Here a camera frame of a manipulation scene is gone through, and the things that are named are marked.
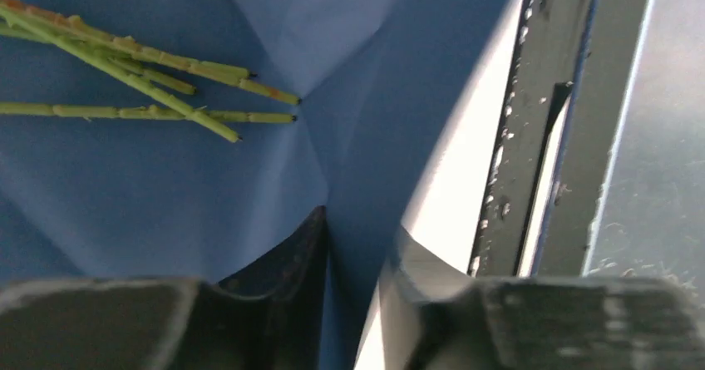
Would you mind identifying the blue wrapping paper sheet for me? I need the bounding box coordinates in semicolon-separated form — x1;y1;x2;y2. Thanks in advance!
1;0;509;369

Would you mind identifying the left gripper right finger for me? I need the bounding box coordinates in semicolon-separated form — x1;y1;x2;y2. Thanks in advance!
355;229;704;370

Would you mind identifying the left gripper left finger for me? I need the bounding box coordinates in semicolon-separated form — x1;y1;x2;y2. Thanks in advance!
1;206;328;369

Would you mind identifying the white slotted cable duct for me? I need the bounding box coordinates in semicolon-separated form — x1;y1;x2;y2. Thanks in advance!
580;0;656;276

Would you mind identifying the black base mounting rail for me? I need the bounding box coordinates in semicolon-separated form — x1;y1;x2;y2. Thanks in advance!
466;0;657;279

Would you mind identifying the pink flower bunch stem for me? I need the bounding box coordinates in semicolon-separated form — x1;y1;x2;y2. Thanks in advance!
1;101;298;124

